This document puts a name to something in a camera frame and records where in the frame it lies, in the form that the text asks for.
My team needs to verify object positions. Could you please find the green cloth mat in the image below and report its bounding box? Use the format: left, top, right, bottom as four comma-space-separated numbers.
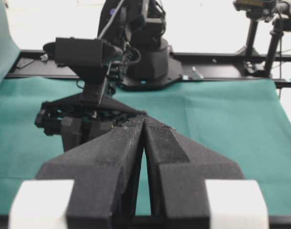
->
0, 1, 291, 215

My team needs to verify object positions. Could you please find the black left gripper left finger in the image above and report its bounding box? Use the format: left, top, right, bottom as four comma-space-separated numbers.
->
36, 115, 145, 229

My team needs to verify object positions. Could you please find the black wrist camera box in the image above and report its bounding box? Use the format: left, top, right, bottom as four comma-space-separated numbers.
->
42, 37, 125, 79

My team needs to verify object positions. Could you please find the black metal base frame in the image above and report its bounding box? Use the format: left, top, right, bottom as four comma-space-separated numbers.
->
6, 50, 291, 91

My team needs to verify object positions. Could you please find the black camera stand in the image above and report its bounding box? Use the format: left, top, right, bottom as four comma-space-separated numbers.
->
233, 0, 291, 78

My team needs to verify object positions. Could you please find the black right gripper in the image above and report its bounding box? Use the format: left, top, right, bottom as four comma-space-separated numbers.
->
35, 93, 147, 151

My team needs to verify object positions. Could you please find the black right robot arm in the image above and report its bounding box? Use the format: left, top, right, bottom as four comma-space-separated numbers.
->
35, 0, 183, 151

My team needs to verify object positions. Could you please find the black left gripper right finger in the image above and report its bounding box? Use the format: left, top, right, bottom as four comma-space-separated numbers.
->
144, 116, 245, 229

